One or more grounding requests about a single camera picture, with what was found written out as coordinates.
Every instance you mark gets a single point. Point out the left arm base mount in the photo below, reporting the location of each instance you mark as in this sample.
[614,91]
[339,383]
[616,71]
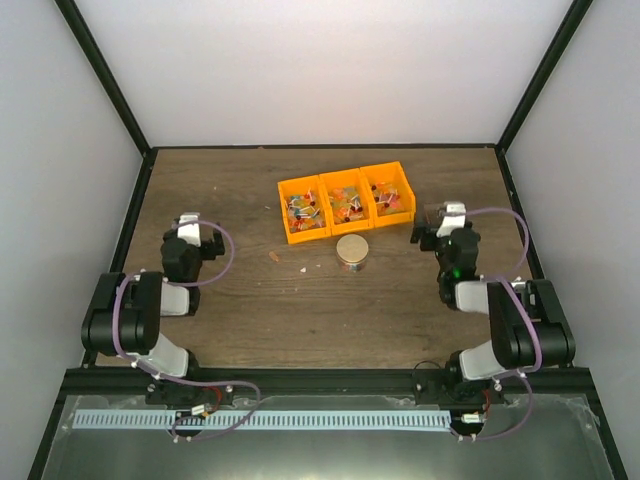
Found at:
[179,396]

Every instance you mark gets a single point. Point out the black aluminium frame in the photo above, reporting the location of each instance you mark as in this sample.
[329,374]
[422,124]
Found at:
[91,378]

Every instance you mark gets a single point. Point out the orange bin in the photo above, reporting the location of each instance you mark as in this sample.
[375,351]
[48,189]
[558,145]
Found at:
[305,209]
[347,193]
[390,194]

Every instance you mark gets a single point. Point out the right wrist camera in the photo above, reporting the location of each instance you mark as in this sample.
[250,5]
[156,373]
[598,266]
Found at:
[452,216]

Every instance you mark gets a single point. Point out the clear plastic jar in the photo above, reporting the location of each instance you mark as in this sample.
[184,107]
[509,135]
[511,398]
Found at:
[352,265]

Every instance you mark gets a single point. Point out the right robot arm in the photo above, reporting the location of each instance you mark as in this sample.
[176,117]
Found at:
[528,326]

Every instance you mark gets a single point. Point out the gold jar lid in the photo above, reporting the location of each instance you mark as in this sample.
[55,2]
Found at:
[352,248]

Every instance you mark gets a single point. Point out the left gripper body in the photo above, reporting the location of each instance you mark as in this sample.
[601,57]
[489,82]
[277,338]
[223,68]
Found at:
[213,252]

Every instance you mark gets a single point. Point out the brown plastic scoop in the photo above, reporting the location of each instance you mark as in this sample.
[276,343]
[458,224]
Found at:
[434,214]

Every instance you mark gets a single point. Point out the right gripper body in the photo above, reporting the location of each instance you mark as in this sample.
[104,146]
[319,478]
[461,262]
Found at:
[426,245]

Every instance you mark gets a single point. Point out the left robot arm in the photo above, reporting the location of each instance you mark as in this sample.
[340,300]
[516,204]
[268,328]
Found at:
[124,315]

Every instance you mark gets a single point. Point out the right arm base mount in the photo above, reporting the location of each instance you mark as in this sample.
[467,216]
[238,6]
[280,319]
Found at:
[444,386]

